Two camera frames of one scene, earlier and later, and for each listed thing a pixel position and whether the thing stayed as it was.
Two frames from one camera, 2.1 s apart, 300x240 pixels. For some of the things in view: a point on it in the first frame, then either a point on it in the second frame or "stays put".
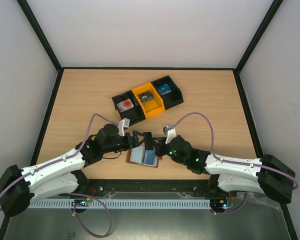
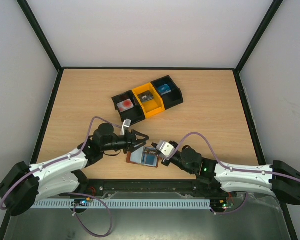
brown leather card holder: [139, 155] stays put
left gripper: [135, 142] stays put
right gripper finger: [158, 140] to [155, 145]
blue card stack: [164, 89] stays put
